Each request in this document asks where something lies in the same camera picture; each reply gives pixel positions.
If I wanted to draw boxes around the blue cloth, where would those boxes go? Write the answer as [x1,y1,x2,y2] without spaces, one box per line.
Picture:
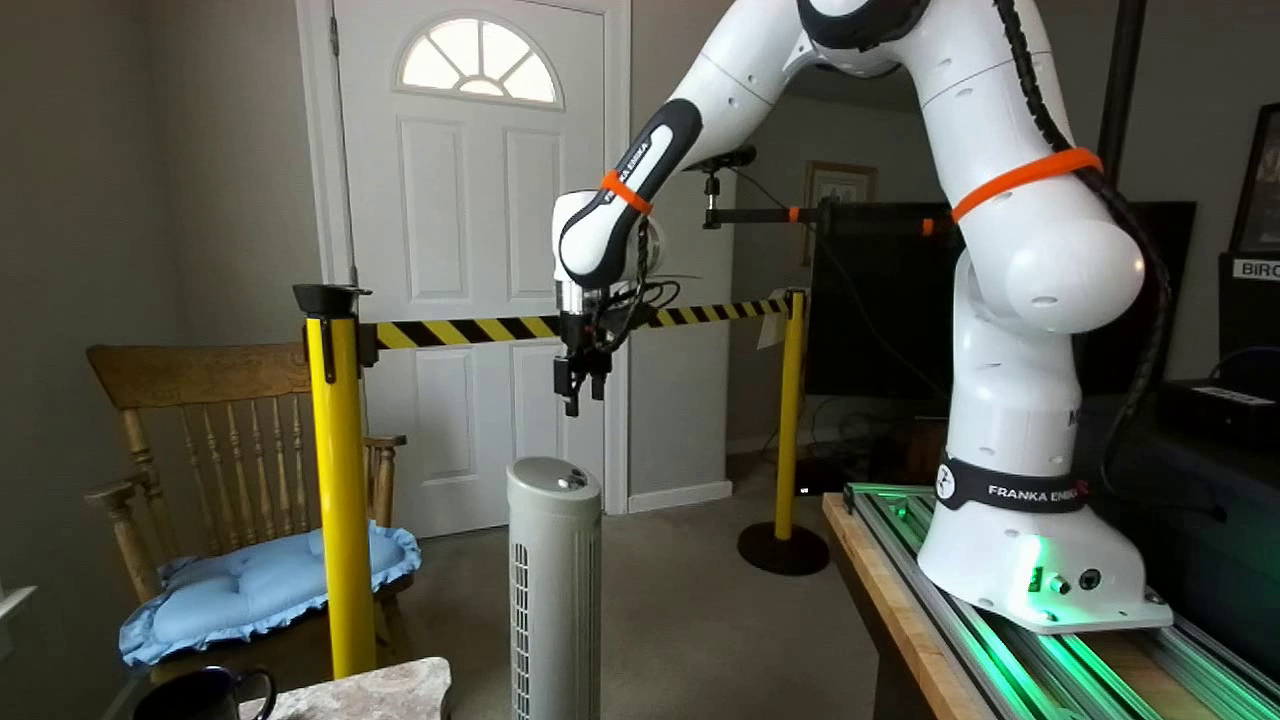
[114,520,424,673]

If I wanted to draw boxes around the black equipment case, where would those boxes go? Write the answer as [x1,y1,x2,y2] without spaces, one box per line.
[1074,376,1280,678]

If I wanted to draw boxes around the small framed picture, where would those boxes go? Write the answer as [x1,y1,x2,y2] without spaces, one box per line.
[803,159,878,214]

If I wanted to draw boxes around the marble top side table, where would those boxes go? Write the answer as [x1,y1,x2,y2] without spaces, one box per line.
[237,654,454,720]

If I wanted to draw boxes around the white tower fan device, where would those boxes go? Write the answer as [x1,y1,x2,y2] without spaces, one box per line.
[502,452,603,720]

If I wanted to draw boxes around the black framed monitor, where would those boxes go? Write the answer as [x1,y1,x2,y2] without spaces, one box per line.
[1222,98,1280,263]

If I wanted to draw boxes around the orange cable strap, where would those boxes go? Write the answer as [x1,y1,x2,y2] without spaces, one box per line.
[595,168,654,222]
[951,144,1106,225]

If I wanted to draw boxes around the yellow black barrier tape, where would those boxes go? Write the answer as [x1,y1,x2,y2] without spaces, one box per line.
[355,290,803,355]

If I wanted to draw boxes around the black television screen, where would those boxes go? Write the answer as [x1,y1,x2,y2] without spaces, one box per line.
[803,198,1199,403]

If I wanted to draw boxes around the black camera tripod boom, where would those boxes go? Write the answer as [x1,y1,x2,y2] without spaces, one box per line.
[682,139,965,246]

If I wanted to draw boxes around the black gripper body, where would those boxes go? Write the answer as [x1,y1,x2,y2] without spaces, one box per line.
[559,296,641,379]

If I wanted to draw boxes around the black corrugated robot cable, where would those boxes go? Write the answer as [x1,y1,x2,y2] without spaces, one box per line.
[987,0,1177,495]

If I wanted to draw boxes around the wooden spindle chair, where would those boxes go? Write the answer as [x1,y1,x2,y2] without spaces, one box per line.
[78,339,411,673]

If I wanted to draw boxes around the black vertical pole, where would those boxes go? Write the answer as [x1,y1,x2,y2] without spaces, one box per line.
[1092,0,1152,186]

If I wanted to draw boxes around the yellow stanchion post round base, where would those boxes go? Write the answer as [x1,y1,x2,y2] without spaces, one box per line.
[736,290,833,581]

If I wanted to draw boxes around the metal base rail plate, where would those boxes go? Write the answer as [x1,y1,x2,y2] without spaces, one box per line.
[842,476,1280,720]

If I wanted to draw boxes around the white front door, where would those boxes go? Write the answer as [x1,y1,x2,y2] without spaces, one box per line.
[292,0,635,536]

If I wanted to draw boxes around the wooden workbench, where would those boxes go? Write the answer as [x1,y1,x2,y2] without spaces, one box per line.
[816,488,1005,720]

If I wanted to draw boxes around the black box white label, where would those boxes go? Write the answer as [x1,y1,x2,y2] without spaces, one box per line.
[1213,251,1280,398]

